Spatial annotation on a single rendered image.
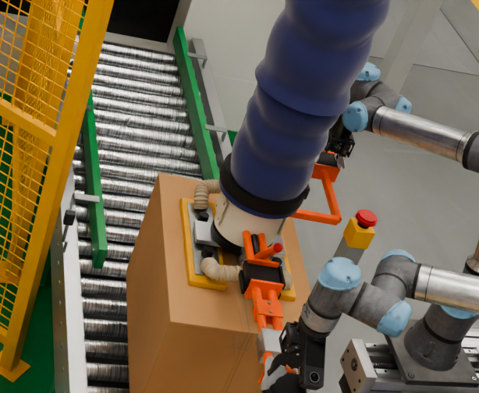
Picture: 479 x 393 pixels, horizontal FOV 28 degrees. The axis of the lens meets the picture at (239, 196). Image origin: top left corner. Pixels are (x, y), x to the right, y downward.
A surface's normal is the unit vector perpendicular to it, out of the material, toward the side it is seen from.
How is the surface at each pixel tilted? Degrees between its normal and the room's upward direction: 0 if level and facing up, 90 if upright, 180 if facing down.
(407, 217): 0
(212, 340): 89
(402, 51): 90
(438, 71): 0
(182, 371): 89
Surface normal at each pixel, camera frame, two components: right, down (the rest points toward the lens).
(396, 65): 0.17, 0.63
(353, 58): 0.45, 0.43
